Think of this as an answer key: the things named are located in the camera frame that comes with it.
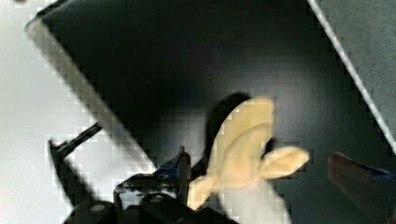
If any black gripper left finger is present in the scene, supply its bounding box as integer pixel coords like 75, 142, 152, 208
64, 147, 237, 224

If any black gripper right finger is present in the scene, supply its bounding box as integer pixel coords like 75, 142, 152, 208
328, 152, 396, 224

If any plush peeled banana toy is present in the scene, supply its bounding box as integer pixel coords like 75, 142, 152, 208
187, 97, 309, 224

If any silver black toaster oven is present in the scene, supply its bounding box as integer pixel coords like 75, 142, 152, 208
26, 0, 395, 203

